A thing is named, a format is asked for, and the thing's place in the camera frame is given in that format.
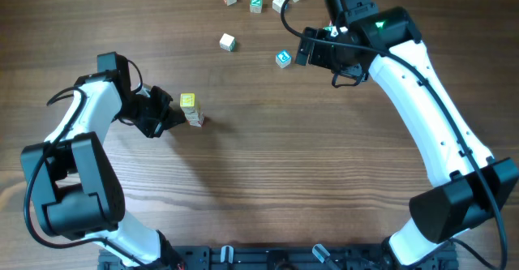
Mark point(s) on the green N block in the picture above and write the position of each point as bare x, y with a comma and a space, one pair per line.
256, 6

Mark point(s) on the white base tower block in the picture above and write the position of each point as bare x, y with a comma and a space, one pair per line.
198, 123

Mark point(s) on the white green-sided block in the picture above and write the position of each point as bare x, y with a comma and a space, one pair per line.
227, 42

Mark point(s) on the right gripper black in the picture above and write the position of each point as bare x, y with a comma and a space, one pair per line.
316, 58

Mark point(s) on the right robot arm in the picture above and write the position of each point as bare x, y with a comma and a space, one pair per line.
468, 185

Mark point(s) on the blue C block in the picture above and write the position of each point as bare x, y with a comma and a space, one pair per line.
283, 59

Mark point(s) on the white soccer ball block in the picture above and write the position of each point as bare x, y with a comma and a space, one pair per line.
194, 115

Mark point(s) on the white blue-sided block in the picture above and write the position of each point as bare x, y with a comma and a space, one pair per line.
277, 4

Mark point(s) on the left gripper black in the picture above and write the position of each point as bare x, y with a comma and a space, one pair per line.
167, 113

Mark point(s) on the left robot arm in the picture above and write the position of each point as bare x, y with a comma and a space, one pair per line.
73, 195

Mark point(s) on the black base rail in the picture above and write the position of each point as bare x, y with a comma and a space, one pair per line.
360, 256

